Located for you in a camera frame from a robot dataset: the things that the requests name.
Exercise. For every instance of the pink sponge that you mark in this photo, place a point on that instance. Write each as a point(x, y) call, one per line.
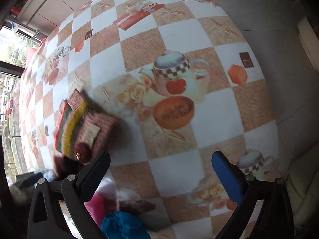
point(99, 206)

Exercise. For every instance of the light blue fluffy cloth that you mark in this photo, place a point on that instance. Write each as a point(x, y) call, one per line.
point(48, 174)

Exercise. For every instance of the checkered printed tablecloth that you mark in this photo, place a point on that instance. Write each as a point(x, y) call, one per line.
point(183, 83)

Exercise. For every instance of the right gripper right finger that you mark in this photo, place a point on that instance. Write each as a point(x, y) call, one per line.
point(230, 176)

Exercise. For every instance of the pink striped knit hat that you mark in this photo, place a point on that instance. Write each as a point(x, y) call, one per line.
point(81, 133)

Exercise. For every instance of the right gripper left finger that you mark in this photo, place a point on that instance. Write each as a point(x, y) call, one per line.
point(90, 176)

